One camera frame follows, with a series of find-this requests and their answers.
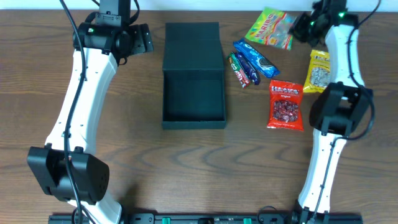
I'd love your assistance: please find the Haribo gummy bag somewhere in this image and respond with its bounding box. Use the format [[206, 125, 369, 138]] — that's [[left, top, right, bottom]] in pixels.
[[245, 7, 296, 50]]

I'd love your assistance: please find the yellow Hacks candy bag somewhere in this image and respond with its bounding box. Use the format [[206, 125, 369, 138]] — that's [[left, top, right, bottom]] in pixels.
[[303, 50, 330, 93]]

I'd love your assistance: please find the blue Oreo pack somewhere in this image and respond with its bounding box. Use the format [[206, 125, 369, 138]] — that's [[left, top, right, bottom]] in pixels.
[[233, 39, 280, 78]]

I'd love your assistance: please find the black box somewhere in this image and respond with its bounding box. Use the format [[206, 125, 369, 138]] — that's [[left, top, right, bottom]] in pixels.
[[162, 22, 226, 129]]

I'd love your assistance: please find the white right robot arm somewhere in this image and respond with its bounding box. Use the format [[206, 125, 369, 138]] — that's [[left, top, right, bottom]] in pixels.
[[285, 0, 375, 223]]

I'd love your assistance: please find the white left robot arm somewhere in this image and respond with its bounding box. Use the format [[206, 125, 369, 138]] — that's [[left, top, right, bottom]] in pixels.
[[27, 22, 154, 223]]

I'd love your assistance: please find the dark blue candy bar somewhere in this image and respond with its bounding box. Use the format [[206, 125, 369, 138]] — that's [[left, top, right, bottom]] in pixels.
[[235, 52, 261, 85]]

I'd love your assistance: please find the green red KitKat bar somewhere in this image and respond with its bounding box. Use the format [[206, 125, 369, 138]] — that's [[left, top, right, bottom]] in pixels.
[[228, 52, 251, 88]]

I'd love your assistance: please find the red Hacks candy bag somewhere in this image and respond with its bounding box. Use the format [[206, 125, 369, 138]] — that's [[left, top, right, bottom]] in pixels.
[[267, 80, 303, 131]]

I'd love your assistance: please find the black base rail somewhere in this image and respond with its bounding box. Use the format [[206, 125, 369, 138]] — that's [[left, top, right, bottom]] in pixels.
[[48, 213, 363, 224]]

